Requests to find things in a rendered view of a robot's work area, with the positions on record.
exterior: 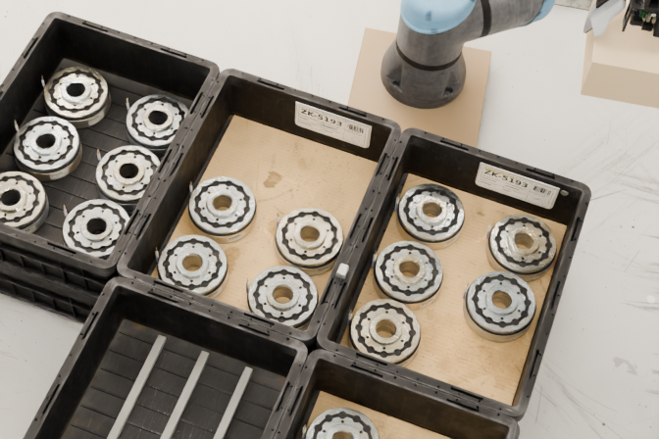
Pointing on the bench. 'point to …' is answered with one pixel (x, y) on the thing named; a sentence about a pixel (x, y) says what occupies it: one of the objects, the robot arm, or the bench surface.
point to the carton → (622, 62)
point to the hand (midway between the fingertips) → (633, 36)
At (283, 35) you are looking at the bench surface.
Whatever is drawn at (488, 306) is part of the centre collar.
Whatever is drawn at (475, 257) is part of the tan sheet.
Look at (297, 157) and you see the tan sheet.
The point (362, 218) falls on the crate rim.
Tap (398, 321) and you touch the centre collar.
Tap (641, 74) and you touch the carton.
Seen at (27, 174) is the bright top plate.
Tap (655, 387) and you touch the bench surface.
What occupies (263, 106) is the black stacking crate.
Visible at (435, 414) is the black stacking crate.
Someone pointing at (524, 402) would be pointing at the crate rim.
